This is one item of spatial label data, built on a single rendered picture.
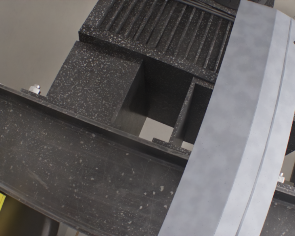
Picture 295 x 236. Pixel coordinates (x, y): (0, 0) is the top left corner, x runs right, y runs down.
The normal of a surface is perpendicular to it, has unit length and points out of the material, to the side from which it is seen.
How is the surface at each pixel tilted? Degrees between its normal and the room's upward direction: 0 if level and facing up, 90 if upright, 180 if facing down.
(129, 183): 90
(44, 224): 90
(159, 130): 90
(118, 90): 90
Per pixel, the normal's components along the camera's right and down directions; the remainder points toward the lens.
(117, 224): -0.02, -0.35
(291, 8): -0.36, 0.88
